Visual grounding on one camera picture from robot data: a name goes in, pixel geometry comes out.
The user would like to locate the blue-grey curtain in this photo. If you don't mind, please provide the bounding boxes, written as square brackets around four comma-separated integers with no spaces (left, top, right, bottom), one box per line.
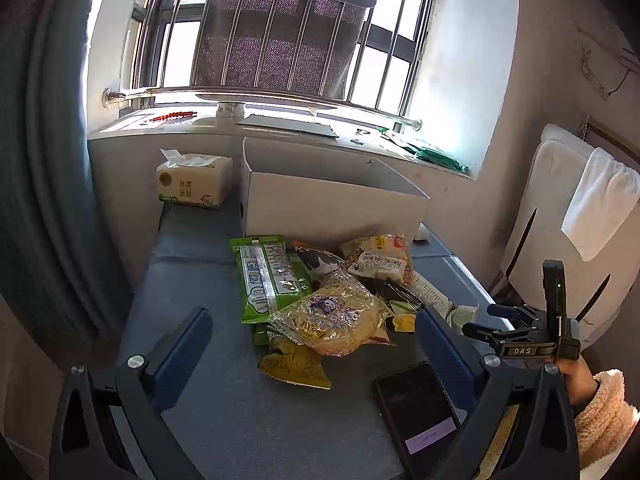
[0,0,136,346]

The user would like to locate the grey hanging blanket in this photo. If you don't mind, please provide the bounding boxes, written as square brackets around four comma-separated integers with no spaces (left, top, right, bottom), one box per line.
[192,0,388,101]

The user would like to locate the window security bars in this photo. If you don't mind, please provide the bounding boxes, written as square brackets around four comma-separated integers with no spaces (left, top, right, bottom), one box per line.
[130,0,441,116]

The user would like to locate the white chair with towel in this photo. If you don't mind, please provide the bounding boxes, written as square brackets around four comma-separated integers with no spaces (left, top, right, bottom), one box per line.
[500,124,640,331]

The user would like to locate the black and white snack packet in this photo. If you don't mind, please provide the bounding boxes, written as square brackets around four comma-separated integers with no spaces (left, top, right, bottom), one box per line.
[292,242,346,281]

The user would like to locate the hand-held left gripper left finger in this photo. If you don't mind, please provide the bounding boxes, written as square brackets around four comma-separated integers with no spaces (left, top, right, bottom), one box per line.
[49,306,214,480]

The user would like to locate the person's right hand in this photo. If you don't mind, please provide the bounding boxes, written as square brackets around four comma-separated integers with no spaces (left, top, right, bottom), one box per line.
[557,357,599,413]

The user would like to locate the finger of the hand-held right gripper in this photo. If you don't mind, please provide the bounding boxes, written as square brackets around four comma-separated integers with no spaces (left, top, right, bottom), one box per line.
[487,303,540,330]
[462,322,517,350]

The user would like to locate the green wipes pack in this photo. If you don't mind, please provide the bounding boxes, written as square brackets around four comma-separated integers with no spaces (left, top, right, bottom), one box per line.
[404,141,470,175]

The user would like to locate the steel window rail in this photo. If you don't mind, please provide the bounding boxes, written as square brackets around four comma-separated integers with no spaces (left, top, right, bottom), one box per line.
[102,87,423,133]

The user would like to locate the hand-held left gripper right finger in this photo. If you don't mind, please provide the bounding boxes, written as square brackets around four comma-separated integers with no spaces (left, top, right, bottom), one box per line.
[414,307,581,480]

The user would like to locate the yellow-green snack packet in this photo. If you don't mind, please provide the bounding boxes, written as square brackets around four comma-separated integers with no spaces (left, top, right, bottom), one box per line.
[257,337,332,391]

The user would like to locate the pale flat packet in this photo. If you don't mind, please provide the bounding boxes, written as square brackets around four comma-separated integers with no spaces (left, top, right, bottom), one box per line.
[377,127,416,143]

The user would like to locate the white cardboard box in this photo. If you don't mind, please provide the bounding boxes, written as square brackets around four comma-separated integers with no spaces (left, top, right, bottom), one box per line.
[239,136,431,248]

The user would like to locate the pale green snack packet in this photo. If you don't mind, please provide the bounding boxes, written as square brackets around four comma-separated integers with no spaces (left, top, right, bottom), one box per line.
[447,305,481,328]

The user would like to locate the white printed snack packet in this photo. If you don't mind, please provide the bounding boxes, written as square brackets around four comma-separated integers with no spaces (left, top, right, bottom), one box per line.
[410,270,456,313]

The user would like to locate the tissue pack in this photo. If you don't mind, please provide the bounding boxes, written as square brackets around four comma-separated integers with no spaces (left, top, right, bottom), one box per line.
[155,149,234,209]

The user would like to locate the white towel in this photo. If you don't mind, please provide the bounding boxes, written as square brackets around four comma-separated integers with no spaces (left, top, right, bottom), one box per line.
[561,147,640,262]

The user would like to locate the black smartphone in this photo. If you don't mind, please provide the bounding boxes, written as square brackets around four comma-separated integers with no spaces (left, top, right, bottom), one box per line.
[374,361,463,480]

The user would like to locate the grey cardboard sheet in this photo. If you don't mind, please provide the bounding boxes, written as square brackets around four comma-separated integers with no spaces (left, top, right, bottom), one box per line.
[236,114,340,139]

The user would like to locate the yellow noodle packet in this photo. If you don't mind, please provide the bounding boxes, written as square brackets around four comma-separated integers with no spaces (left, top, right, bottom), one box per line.
[267,270,396,358]

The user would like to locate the white and orange bread packet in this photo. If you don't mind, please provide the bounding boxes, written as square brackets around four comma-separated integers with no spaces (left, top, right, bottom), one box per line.
[340,234,413,283]

